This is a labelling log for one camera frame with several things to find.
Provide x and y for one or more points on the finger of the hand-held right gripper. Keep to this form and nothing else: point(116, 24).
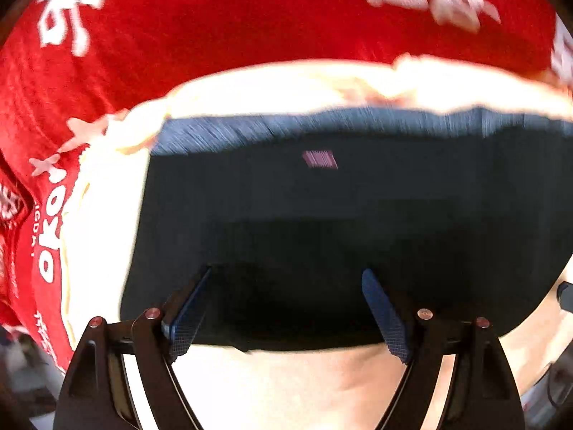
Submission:
point(566, 296)

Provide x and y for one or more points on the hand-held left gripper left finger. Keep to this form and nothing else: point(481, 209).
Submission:
point(190, 318)

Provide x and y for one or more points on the cream cushion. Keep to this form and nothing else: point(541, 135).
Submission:
point(291, 389)

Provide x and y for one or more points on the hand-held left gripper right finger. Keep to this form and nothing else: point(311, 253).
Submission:
point(386, 316)

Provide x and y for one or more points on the red printed blanket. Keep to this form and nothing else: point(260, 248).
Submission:
point(224, 22)

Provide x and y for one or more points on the black pants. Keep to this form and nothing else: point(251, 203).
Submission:
point(313, 215)

